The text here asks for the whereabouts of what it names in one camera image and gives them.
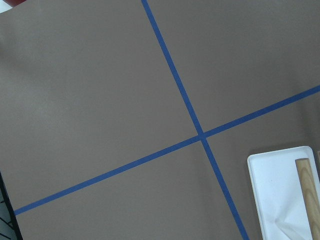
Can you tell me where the white towel rack tray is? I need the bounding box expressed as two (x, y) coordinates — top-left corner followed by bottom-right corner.
(247, 146), (320, 240)

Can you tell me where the red object at corner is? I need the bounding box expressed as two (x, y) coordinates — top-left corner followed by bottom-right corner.
(3, 0), (26, 8)

